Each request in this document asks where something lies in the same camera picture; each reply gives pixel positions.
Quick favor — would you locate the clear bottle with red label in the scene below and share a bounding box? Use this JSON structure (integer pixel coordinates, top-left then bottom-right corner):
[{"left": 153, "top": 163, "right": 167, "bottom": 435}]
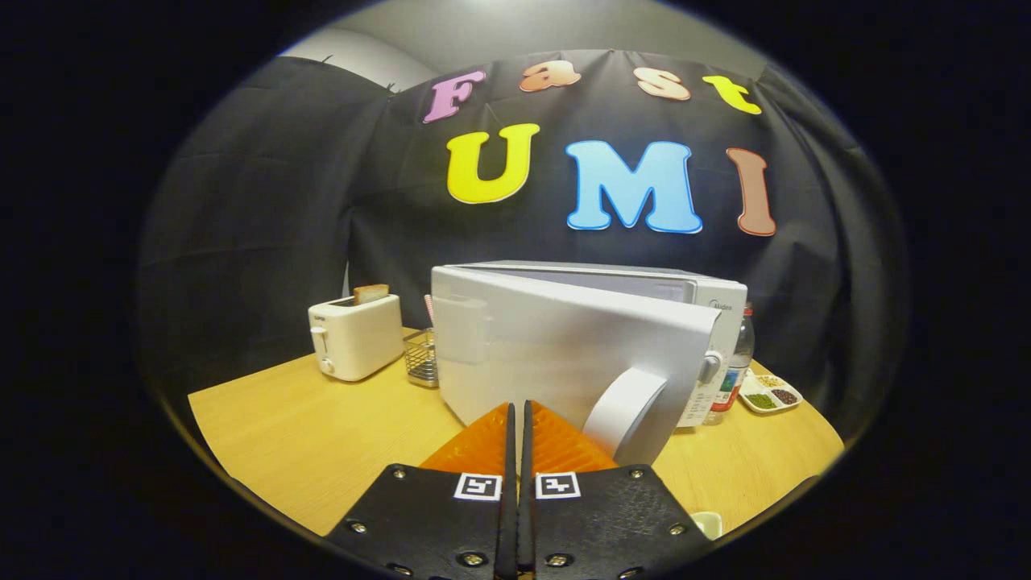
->
[{"left": 702, "top": 302, "right": 756, "bottom": 426}]

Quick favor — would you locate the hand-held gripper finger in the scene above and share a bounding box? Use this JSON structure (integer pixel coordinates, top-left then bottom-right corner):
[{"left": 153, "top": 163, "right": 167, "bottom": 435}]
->
[
  {"left": 325, "top": 401, "right": 518, "bottom": 580},
  {"left": 521, "top": 400, "right": 714, "bottom": 580}
]

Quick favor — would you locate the divided dish with beans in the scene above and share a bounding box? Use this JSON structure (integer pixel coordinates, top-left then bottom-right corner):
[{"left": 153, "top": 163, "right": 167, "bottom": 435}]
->
[{"left": 737, "top": 369, "right": 803, "bottom": 415}]

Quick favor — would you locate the white toaster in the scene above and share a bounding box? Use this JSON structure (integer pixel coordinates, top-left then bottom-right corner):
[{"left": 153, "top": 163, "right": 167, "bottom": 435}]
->
[{"left": 308, "top": 293, "right": 405, "bottom": 383}]

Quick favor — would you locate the metal wire holder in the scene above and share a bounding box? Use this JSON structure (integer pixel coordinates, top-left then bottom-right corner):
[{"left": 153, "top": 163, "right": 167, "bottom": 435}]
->
[{"left": 403, "top": 327, "right": 440, "bottom": 389}]

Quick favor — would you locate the white microwave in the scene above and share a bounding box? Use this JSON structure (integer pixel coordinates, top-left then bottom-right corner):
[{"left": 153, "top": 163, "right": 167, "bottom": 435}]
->
[{"left": 429, "top": 259, "right": 750, "bottom": 468}]

